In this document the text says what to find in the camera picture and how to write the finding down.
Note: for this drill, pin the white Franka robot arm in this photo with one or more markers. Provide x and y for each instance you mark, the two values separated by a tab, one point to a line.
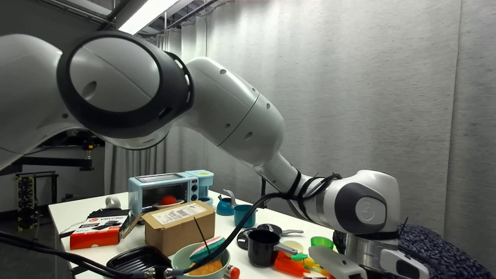
227	113

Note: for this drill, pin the ceiling light strip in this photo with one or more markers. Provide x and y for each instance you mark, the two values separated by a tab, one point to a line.
145	15

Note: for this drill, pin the light blue toaster oven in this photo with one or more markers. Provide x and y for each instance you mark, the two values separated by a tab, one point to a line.
199	179

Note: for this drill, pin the black toy pot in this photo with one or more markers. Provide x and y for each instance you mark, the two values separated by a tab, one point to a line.
262	248

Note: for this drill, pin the black grill pan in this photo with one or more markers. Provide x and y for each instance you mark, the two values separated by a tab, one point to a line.
140	263

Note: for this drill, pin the orange pineapple plush toy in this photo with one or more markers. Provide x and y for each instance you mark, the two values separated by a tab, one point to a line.
204	268

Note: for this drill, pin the cardboard box with white label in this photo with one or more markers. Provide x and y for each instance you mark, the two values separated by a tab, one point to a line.
176	234

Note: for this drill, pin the red and white box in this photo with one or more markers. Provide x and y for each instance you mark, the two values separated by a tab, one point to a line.
93	238

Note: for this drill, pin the green plastic cup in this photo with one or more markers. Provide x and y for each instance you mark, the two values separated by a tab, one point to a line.
321	241

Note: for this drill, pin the yellow toy food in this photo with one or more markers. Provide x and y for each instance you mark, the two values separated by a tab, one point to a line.
312	263

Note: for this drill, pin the dark speckled cushion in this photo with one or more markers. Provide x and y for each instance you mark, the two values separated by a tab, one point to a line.
444	257

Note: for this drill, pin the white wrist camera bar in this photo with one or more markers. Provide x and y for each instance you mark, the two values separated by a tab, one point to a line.
335	263

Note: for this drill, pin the watermelon slice plush toy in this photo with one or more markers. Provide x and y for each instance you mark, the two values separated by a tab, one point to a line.
207	249

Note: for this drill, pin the red toy food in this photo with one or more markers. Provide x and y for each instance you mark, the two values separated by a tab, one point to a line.
287	263

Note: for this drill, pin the pale green bowl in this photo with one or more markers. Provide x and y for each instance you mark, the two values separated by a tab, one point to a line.
180	260

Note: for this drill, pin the teal toy kettle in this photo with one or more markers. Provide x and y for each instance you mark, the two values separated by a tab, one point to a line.
225	207

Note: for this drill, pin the metal equipment rack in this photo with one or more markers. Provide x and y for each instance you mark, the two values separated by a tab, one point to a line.
25	198

